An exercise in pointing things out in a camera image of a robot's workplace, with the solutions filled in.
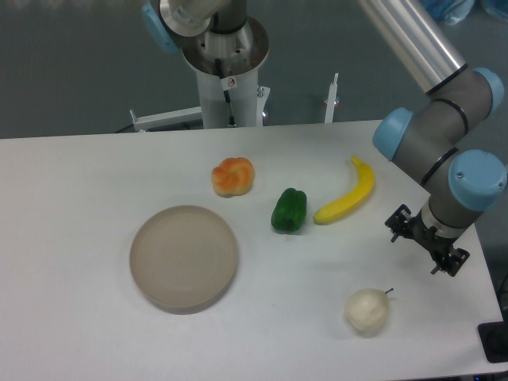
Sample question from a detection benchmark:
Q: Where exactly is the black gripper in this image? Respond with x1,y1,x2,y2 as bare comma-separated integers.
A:
385,204,470,276

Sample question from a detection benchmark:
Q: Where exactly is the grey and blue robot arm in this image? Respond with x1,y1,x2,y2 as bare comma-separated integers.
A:
141,1,507,275

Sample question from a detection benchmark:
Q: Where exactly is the yellow banana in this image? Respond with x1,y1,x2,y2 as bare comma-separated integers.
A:
313,156,375,225

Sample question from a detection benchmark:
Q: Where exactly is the white pear with stem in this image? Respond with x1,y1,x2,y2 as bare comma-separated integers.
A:
344,287,394,337

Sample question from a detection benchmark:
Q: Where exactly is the black device at table edge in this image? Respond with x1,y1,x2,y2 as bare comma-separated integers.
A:
477,321,507,364

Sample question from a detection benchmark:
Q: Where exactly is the green bell pepper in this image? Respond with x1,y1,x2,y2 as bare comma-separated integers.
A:
271,188,307,233

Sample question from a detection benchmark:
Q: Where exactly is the orange knotted bread roll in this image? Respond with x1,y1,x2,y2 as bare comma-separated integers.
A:
211,157,255,197

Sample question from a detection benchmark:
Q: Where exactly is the blue plastic bag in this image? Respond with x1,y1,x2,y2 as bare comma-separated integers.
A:
419,0,475,25

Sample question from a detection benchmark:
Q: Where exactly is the beige round plate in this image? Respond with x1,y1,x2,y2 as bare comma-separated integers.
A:
129,206,239,314

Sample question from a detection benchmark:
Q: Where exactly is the white right frame bracket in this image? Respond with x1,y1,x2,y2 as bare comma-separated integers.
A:
324,72,340,124

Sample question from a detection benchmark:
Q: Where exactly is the white frame bracket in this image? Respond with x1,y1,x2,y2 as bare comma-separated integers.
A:
129,106,202,132
324,72,340,124

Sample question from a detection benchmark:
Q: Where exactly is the white left frame bracket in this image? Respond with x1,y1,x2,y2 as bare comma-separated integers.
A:
129,106,202,132

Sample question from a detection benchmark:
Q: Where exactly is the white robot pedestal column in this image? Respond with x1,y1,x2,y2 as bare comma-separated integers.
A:
183,17,270,129

